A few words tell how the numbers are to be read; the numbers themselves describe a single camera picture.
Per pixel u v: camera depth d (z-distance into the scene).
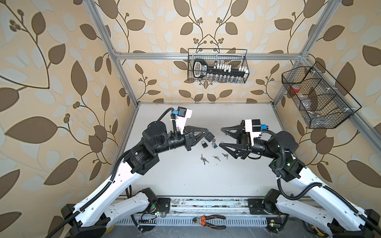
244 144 0.48
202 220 0.70
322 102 0.73
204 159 0.91
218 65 0.82
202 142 0.54
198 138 0.54
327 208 0.42
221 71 0.83
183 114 0.49
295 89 0.88
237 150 0.48
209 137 0.55
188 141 0.48
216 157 0.91
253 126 0.44
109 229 0.68
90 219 0.38
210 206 0.75
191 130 0.50
